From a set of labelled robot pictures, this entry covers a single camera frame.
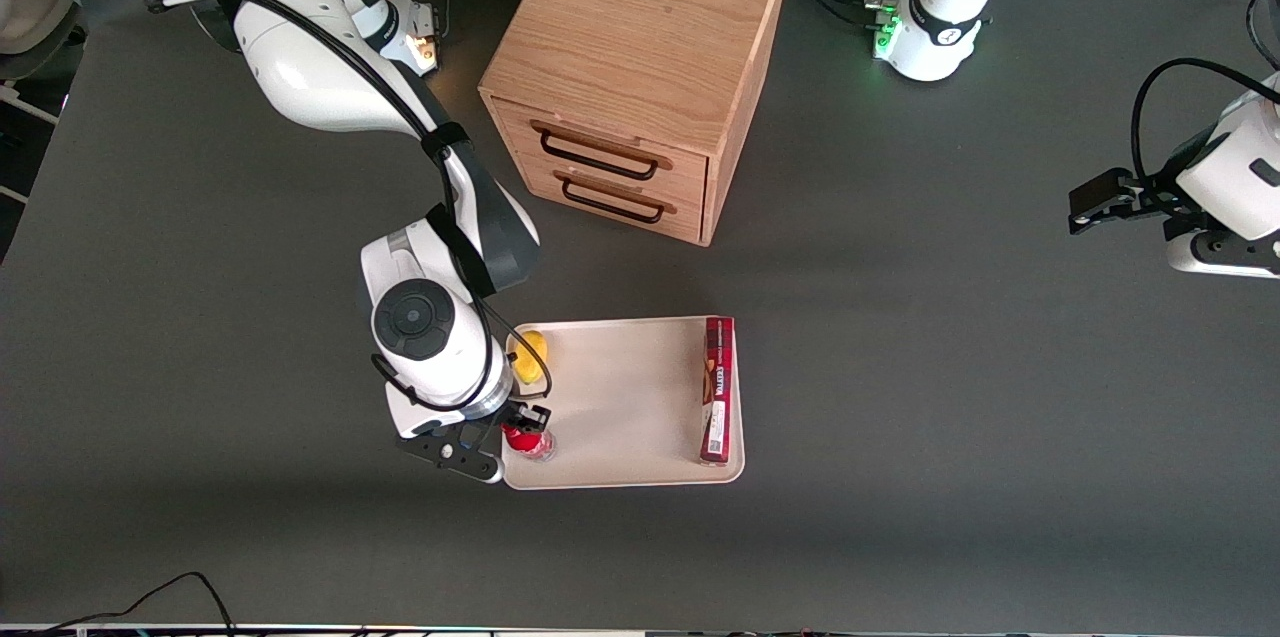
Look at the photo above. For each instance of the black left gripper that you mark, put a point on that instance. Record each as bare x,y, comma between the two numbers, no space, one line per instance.
1158,191

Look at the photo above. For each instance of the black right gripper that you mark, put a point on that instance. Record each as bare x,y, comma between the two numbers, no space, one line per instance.
527,414

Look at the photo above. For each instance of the red coke bottle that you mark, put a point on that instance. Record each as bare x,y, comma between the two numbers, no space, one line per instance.
528,442

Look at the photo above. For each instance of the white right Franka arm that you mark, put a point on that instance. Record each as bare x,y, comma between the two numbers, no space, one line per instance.
320,77

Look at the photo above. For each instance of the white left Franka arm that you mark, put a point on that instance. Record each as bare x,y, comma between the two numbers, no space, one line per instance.
950,17

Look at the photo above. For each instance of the beige rectangular tray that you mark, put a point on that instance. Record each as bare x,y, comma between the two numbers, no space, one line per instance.
620,407

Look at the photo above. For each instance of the yellow lemon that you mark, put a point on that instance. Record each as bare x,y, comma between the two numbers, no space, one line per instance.
530,362

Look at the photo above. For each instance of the red biscuit box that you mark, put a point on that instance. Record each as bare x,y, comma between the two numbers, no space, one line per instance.
718,387

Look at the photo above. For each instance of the wooden drawer cabinet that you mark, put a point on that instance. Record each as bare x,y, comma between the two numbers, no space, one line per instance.
640,27

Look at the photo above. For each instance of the white grey background equipment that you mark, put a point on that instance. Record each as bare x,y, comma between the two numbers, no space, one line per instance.
35,7

